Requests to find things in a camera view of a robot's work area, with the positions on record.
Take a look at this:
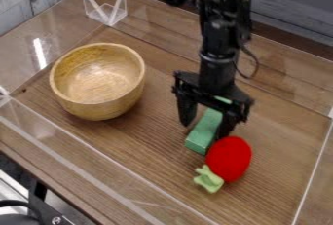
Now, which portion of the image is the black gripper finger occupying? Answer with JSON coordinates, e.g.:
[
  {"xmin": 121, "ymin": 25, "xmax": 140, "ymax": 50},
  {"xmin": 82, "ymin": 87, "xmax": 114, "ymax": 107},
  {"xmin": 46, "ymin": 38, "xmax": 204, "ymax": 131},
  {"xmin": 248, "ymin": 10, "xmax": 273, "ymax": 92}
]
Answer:
[
  {"xmin": 217, "ymin": 107, "xmax": 249, "ymax": 138},
  {"xmin": 176, "ymin": 92, "xmax": 198, "ymax": 127}
]

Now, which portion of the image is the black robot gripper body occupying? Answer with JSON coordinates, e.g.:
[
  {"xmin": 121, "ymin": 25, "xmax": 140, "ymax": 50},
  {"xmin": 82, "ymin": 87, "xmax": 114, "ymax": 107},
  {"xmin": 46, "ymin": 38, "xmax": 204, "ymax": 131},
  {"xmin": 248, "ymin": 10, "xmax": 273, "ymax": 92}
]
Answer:
[{"xmin": 172, "ymin": 52, "xmax": 255, "ymax": 115}]

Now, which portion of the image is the green foam block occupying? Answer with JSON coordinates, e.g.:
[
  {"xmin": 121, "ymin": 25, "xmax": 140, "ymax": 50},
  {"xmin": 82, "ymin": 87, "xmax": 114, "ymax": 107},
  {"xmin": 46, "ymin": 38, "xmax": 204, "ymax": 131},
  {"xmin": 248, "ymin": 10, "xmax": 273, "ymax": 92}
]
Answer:
[{"xmin": 185, "ymin": 108, "xmax": 222, "ymax": 155}]

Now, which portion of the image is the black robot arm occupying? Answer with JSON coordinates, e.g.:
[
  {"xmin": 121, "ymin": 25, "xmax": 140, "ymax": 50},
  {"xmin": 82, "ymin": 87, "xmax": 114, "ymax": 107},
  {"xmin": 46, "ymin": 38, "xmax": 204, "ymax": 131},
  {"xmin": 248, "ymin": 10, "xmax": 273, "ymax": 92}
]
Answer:
[{"xmin": 165, "ymin": 0, "xmax": 255, "ymax": 138}]

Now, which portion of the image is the brown wooden bowl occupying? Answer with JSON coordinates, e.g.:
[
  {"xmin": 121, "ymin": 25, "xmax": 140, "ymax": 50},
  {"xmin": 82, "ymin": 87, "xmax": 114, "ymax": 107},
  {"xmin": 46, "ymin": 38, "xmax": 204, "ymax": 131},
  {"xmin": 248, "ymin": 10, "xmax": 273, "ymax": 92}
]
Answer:
[{"xmin": 50, "ymin": 43, "xmax": 146, "ymax": 121}]

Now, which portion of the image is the red plush strawberry toy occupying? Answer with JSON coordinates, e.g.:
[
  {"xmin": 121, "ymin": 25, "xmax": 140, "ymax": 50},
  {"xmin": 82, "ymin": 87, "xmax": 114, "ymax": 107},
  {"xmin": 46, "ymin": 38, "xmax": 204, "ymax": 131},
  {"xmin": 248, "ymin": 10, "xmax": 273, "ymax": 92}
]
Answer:
[{"xmin": 194, "ymin": 136, "xmax": 253, "ymax": 194}]

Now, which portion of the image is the clear acrylic corner bracket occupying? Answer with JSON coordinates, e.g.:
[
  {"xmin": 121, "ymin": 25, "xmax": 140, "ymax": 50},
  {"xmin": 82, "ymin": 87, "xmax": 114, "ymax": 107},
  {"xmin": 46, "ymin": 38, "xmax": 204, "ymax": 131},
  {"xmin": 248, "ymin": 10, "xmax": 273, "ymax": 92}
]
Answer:
[{"xmin": 83, "ymin": 0, "xmax": 127, "ymax": 27}]

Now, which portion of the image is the clear acrylic tray wall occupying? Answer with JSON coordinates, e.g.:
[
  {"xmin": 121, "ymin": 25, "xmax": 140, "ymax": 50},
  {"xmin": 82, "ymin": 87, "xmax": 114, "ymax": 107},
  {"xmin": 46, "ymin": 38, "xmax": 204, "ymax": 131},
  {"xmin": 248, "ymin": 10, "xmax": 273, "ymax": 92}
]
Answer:
[{"xmin": 0, "ymin": 87, "xmax": 217, "ymax": 225}]

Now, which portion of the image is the black table leg bracket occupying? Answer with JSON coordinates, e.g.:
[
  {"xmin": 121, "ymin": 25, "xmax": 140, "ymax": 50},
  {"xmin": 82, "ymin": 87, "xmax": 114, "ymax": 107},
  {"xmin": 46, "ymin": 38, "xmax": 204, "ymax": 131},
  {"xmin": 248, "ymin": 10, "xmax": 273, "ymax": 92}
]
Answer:
[{"xmin": 29, "ymin": 180, "xmax": 75, "ymax": 225}]

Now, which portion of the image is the black cable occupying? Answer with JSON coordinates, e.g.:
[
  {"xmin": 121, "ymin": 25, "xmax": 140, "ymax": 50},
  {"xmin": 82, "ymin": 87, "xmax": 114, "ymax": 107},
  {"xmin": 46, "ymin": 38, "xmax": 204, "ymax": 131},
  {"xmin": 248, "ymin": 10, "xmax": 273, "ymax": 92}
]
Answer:
[{"xmin": 0, "ymin": 198, "xmax": 42, "ymax": 225}]

